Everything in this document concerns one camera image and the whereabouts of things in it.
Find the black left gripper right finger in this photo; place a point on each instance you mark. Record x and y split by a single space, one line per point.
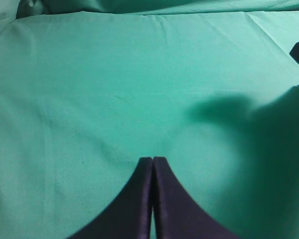
176 214

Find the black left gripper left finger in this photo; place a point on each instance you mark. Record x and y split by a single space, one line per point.
128 216

